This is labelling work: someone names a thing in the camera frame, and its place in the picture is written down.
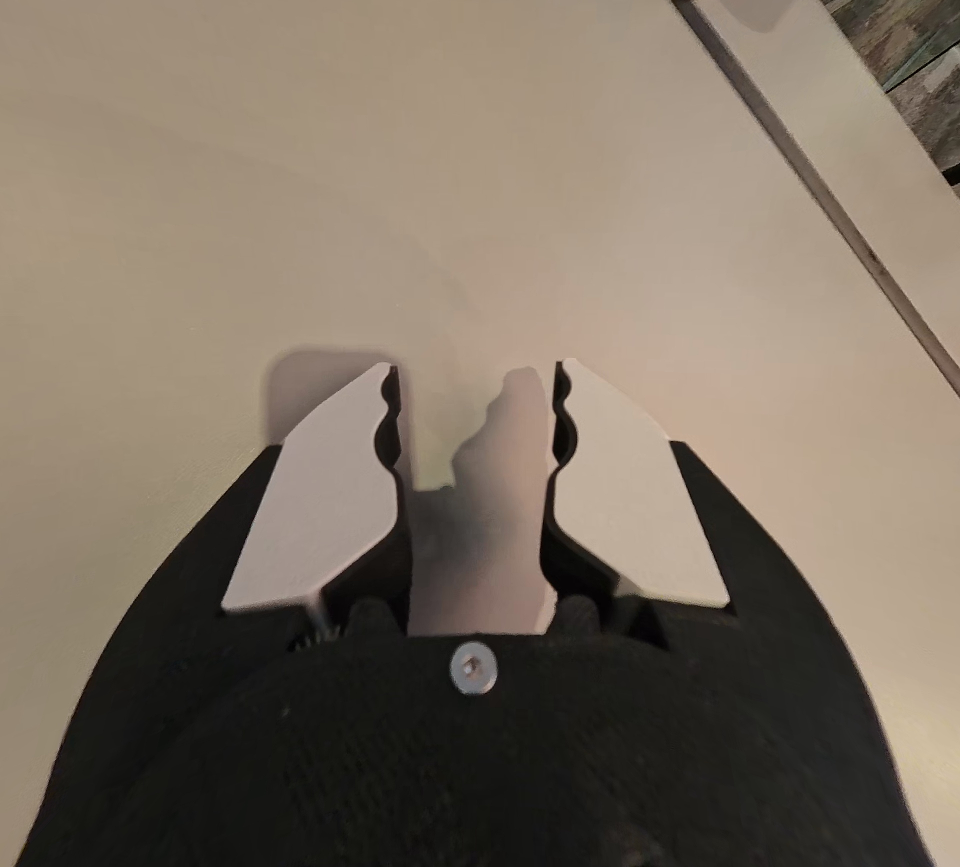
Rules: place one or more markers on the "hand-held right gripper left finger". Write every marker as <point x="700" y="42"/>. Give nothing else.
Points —
<point x="315" y="507"/>

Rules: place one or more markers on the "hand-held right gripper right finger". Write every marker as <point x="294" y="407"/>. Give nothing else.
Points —
<point x="637" y="507"/>

